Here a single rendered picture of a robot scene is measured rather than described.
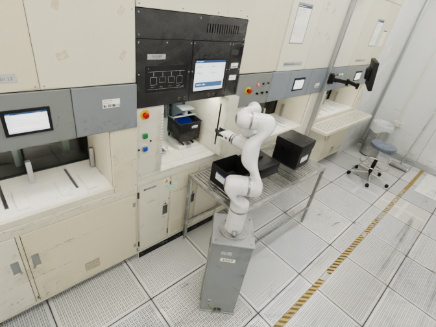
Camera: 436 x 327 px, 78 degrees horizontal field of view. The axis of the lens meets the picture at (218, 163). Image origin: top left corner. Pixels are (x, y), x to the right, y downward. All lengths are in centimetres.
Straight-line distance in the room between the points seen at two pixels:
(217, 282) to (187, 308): 41
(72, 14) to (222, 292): 190
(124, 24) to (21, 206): 119
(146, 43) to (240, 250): 136
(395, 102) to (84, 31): 521
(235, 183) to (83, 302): 150
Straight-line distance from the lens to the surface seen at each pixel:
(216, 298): 223
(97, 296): 247
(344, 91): 489
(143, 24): 169
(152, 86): 178
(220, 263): 192
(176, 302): 239
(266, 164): 245
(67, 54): 156
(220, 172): 213
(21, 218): 190
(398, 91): 584
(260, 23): 233
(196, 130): 242
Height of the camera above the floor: 206
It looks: 31 degrees down
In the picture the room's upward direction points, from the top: 10 degrees clockwise
